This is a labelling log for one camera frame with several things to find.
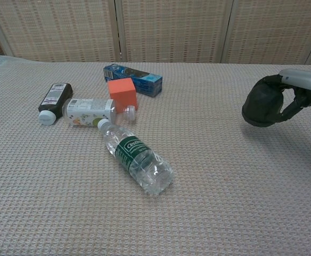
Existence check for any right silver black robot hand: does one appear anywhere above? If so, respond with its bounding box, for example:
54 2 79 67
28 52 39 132
263 68 311 124

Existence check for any beige woven fringed tablecloth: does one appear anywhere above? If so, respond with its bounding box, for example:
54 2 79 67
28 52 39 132
0 55 311 256

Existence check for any blue cookie box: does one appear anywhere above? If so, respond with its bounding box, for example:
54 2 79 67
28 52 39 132
103 63 163 98

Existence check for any orange cube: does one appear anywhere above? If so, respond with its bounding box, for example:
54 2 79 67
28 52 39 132
107 77 140 111

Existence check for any clear water bottle green label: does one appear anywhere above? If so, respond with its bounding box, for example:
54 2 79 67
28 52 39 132
97 118 174 196

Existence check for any clear bottle white floral label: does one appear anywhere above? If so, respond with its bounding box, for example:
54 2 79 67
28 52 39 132
61 98 137 127

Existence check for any dark brown bottle white cap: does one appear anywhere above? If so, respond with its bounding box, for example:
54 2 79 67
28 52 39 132
38 82 74 126

